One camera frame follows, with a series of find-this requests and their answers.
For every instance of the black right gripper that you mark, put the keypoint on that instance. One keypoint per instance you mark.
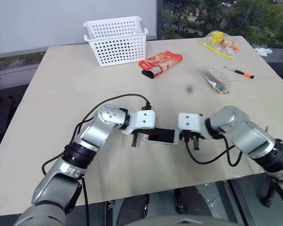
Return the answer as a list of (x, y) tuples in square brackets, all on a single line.
[(191, 134)]

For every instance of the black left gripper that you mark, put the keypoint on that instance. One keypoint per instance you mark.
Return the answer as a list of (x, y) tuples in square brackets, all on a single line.
[(139, 131)]

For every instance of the white smartphone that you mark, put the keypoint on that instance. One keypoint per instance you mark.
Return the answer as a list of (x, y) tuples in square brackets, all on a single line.
[(163, 136)]

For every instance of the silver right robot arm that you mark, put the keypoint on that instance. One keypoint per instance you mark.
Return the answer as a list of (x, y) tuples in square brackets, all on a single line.
[(245, 131)]

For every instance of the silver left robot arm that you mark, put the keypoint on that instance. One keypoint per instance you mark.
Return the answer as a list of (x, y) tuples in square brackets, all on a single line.
[(96, 131)]

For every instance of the dark rounded shape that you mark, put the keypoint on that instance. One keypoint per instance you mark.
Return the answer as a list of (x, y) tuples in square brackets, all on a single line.
[(132, 212), (191, 200)]

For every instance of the clear bag of coloured sticks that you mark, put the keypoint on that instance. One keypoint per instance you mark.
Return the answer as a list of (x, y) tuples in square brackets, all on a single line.
[(215, 81)]

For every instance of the red snack bag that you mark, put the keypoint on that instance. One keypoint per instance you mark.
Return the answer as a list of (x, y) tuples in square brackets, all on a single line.
[(162, 62)]

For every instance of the orange and black screwdriver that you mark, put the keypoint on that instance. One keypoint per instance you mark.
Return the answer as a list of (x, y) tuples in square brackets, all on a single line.
[(243, 73)]

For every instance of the white perforated plastic basket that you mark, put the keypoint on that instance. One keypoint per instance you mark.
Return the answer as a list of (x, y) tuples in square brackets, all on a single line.
[(119, 44)]

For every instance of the clear bag of yellow toys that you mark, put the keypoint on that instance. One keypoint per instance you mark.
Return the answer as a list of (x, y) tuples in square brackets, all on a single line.
[(222, 43)]

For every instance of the small white object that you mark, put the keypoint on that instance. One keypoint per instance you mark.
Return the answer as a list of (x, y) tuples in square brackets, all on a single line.
[(263, 51)]

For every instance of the white roller blind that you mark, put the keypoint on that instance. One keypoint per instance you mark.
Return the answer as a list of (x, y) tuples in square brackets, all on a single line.
[(61, 21)]

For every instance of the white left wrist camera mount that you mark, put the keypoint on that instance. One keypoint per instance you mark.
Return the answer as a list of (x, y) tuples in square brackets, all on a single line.
[(143, 118)]

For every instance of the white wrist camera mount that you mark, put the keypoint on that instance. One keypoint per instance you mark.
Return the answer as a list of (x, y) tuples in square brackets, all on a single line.
[(189, 121), (143, 118)]

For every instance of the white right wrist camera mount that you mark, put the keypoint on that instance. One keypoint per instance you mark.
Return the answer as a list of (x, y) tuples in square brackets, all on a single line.
[(189, 121)]

